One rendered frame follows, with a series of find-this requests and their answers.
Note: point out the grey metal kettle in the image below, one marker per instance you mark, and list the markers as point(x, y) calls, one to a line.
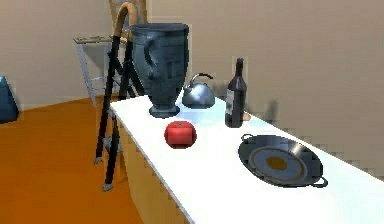
point(198, 95)

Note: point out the red tomato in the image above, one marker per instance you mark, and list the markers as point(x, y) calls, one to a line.
point(180, 134)

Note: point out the dark wine bottle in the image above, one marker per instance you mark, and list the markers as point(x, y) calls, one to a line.
point(236, 96)

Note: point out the small tan object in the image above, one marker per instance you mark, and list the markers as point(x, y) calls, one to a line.
point(246, 116)

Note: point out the dark blue-grey vase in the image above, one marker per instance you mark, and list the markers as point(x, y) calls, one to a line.
point(160, 66)

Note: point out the black chair with tan top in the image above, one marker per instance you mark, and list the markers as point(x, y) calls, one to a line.
point(111, 100)

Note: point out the white-topped wooden counter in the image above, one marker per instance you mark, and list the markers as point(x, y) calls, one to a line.
point(233, 186)

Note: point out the black round pan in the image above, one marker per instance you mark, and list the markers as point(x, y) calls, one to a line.
point(280, 161)

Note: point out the wooden chair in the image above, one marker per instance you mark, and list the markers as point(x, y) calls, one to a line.
point(133, 10)

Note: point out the blue object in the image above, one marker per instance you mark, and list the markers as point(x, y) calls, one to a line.
point(6, 101)

